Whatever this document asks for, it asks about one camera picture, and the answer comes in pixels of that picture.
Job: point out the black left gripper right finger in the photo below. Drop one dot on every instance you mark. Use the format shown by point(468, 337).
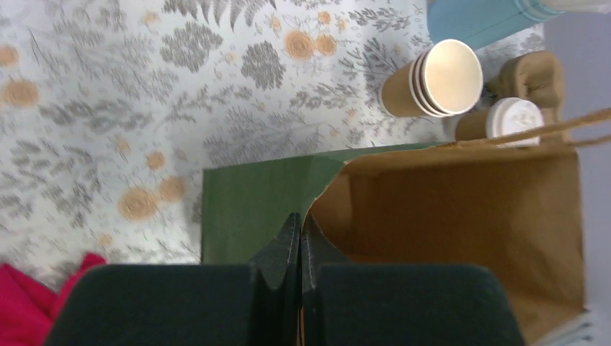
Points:
point(352, 303)

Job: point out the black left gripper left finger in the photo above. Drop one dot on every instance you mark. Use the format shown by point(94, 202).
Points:
point(254, 303)

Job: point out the green paper bag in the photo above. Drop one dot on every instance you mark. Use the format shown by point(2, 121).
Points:
point(515, 210)

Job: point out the brown paper cup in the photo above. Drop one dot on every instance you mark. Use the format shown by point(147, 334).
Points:
point(472, 126)

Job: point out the white plastic cup lid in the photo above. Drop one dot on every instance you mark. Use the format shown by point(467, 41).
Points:
point(512, 115)

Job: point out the red cloth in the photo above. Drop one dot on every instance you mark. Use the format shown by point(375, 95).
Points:
point(29, 308)

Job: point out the floral table mat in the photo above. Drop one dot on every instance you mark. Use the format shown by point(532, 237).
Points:
point(112, 110)

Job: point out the stack of paper cups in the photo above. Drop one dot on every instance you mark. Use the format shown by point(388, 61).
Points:
point(443, 81)

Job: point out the blue cup holder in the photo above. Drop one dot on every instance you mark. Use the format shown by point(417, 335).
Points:
point(479, 23)

